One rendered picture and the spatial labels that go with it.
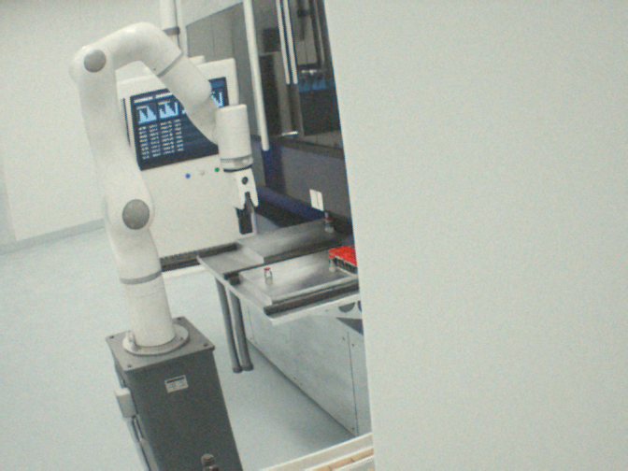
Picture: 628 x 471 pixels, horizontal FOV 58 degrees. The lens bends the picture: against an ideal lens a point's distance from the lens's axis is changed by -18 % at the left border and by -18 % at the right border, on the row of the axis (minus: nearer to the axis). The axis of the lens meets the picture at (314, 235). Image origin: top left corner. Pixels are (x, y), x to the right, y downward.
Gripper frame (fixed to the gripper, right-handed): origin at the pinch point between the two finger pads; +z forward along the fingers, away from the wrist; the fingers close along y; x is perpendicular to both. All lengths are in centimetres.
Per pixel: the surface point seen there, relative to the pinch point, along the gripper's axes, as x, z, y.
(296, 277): -17.4, 22.0, 12.6
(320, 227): -46, 22, 53
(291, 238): -33, 22, 50
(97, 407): 53, 110, 133
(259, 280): -7.7, 22.0, 17.7
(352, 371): -40, 68, 27
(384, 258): 46, -38, -145
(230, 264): -6.2, 22.2, 39.4
